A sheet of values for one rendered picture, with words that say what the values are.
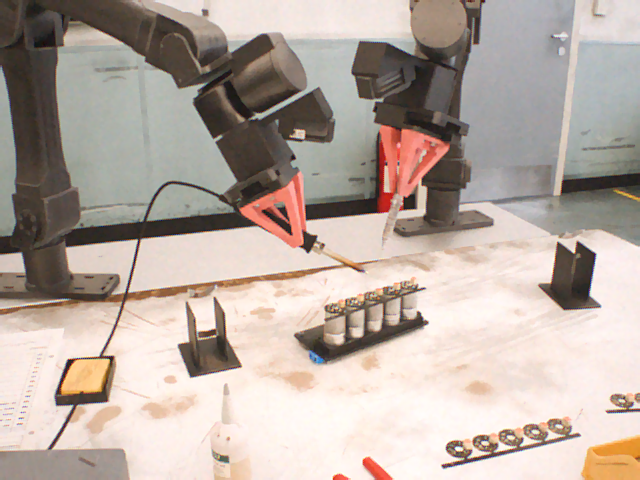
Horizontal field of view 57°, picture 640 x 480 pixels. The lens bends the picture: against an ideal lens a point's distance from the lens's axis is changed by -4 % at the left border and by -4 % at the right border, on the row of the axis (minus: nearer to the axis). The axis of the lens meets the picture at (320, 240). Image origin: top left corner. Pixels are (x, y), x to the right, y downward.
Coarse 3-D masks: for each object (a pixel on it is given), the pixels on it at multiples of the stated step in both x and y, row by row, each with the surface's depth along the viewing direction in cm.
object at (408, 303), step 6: (414, 294) 76; (402, 300) 76; (408, 300) 76; (414, 300) 76; (402, 306) 76; (408, 306) 76; (414, 306) 76; (402, 312) 77; (408, 312) 76; (414, 312) 77; (408, 318) 77
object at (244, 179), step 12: (252, 120) 68; (228, 132) 67; (216, 144) 70; (228, 144) 68; (228, 156) 69; (288, 156) 72; (240, 168) 69; (276, 168) 67; (240, 180) 70; (252, 180) 66; (264, 180) 66; (228, 192) 68; (240, 192) 67
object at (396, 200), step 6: (396, 186) 72; (396, 192) 72; (396, 198) 72; (396, 204) 72; (390, 210) 73; (396, 210) 72; (390, 216) 73; (396, 216) 73; (390, 222) 73; (384, 228) 73; (390, 228) 73; (384, 234) 73; (390, 234) 73
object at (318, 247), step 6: (318, 246) 73; (324, 246) 73; (318, 252) 73; (324, 252) 73; (330, 252) 73; (336, 258) 73; (342, 258) 73; (348, 264) 73; (354, 264) 73; (360, 270) 73
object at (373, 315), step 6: (372, 294) 74; (366, 300) 73; (372, 306) 73; (378, 306) 73; (366, 312) 73; (372, 312) 73; (378, 312) 73; (366, 318) 74; (372, 318) 73; (378, 318) 73; (366, 324) 74; (372, 324) 73; (378, 324) 74; (372, 330) 74
